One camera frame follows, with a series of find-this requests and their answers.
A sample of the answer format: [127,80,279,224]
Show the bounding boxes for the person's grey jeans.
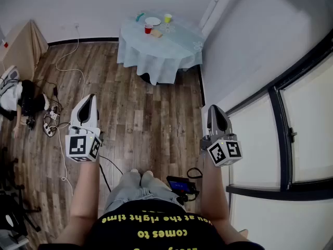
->
[104,172,187,213]

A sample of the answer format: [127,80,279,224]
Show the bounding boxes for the thin white wall pipe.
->
[200,0,229,32]

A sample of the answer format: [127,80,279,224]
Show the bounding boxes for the white floor cable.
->
[55,24,86,196]

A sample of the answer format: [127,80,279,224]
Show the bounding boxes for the black cable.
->
[98,154,124,192]

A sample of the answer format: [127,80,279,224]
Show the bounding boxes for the beige cloth-covered furniture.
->
[0,19,49,83]

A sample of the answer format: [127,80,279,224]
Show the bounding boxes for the black window frame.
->
[225,30,333,202]

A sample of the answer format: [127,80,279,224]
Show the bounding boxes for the person's black printed shirt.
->
[39,199,265,250]

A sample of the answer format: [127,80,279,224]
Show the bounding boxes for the white power strip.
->
[43,122,59,138]

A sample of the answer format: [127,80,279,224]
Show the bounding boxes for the black tripod stand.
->
[0,146,42,244]

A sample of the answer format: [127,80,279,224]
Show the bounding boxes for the person's right forearm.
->
[201,155,231,221]

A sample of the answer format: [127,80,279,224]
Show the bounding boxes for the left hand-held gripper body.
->
[65,125,105,163]

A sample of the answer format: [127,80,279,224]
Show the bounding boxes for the round table with light-blue cloth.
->
[116,10,205,86]

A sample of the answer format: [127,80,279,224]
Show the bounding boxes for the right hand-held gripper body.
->
[199,132,243,168]

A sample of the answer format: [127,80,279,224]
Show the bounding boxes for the black floor cables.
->
[33,79,71,138]

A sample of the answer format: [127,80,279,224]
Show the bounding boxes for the person's left forearm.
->
[68,160,101,220]

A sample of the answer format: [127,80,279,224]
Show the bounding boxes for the black device with blue screen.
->
[166,175,200,205]

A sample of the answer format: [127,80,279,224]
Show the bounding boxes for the black table base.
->
[139,72,157,85]

